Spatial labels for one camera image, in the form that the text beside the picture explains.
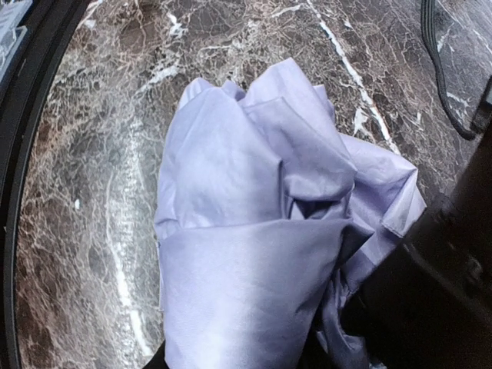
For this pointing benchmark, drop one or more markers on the lavender and black folding umbrella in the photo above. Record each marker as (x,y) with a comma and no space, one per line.
(268,220)

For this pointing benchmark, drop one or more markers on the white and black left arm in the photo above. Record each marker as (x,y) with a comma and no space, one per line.
(428,303)

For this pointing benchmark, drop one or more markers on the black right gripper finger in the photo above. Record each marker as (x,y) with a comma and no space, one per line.
(158,360)

